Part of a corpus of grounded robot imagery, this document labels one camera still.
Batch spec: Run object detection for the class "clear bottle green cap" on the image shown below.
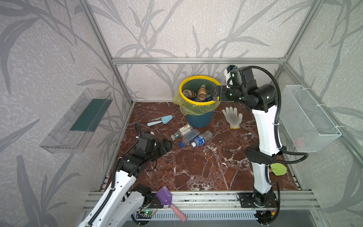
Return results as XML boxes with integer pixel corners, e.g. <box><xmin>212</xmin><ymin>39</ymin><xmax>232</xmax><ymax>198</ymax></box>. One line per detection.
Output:
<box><xmin>171</xmin><ymin>124</ymin><xmax>193</xmax><ymax>141</ymax></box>

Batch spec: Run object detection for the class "square clear bottle blue cap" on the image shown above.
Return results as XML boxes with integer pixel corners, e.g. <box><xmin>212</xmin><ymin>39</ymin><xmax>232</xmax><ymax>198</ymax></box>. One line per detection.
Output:
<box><xmin>179</xmin><ymin>129</ymin><xmax>200</xmax><ymax>148</ymax></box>

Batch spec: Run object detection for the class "clear bottle blue white label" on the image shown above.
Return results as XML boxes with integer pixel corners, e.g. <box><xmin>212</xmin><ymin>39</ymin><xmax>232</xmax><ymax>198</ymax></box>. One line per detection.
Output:
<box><xmin>191</xmin><ymin>130</ymin><xmax>213</xmax><ymax>148</ymax></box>

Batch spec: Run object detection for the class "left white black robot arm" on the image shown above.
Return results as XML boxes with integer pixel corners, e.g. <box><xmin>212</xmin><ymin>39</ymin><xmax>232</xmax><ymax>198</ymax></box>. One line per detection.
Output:
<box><xmin>79</xmin><ymin>122</ymin><xmax>173</xmax><ymax>227</ymax></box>

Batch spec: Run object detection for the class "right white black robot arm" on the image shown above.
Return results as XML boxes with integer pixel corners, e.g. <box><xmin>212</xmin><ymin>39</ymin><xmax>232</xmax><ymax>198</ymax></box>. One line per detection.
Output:
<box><xmin>212</xmin><ymin>65</ymin><xmax>289</xmax><ymax>207</ymax></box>

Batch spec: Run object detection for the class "teal bin with yellow rim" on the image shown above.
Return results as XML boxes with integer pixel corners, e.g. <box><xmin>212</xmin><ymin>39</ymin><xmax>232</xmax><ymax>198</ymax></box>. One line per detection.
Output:
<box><xmin>173</xmin><ymin>75</ymin><xmax>221</xmax><ymax>128</ymax></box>

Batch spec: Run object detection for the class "yellow plastic bin liner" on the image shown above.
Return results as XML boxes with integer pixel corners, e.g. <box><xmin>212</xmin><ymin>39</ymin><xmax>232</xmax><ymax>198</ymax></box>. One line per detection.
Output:
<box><xmin>173</xmin><ymin>75</ymin><xmax>221</xmax><ymax>116</ymax></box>

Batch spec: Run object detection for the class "light blue garden trowel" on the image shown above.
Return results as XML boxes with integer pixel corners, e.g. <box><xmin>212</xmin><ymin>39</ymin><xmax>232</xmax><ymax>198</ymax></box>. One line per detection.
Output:
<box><xmin>147</xmin><ymin>115</ymin><xmax>173</xmax><ymax>127</ymax></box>

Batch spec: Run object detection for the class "white knitted work glove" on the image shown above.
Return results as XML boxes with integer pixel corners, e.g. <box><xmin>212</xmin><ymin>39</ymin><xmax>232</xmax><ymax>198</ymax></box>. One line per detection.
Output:
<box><xmin>222</xmin><ymin>107</ymin><xmax>243</xmax><ymax>130</ymax></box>

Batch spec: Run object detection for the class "purple scoop with pink handle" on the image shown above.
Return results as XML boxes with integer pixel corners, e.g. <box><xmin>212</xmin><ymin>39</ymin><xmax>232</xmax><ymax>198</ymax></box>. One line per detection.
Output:
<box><xmin>156</xmin><ymin>186</ymin><xmax>187</xmax><ymax>222</ymax></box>

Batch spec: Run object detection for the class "green circuit board with wires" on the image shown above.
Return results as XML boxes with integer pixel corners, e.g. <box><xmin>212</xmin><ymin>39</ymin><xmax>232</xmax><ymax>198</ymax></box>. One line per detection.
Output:
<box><xmin>137</xmin><ymin>210</ymin><xmax>157</xmax><ymax>218</ymax></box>

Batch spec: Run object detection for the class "clear acrylic wall shelf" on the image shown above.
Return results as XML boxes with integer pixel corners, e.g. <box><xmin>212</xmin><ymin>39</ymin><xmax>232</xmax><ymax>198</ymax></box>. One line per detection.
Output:
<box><xmin>40</xmin><ymin>89</ymin><xmax>113</xmax><ymax>154</ymax></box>

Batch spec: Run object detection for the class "white wire mesh basket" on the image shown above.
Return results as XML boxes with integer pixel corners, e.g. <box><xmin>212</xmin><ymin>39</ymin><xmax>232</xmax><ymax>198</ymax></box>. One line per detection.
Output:
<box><xmin>279</xmin><ymin>85</ymin><xmax>342</xmax><ymax>153</ymax></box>

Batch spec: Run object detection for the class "wooden handled green tool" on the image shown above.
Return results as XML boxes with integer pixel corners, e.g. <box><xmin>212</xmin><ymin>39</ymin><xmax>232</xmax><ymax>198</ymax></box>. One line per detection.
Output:
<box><xmin>269</xmin><ymin>163</ymin><xmax>287</xmax><ymax>176</ymax></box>

